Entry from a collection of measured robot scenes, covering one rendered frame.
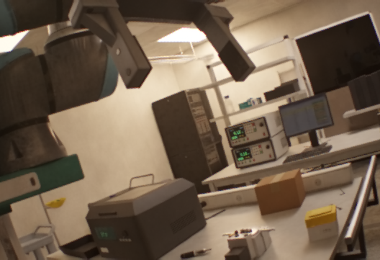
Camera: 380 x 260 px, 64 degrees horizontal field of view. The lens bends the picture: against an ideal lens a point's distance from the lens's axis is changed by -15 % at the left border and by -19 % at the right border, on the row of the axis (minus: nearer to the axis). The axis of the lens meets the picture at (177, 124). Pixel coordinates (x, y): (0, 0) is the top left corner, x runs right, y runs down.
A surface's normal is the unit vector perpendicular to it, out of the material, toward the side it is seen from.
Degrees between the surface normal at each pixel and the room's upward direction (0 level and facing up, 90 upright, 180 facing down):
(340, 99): 90
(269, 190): 90
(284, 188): 90
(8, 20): 142
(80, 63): 98
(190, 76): 90
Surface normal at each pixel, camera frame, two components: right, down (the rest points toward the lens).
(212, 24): -0.77, 0.12
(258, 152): -0.59, 0.18
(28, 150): 0.26, -0.44
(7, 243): 0.71, -0.23
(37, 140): 0.53, -0.53
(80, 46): 0.53, 0.00
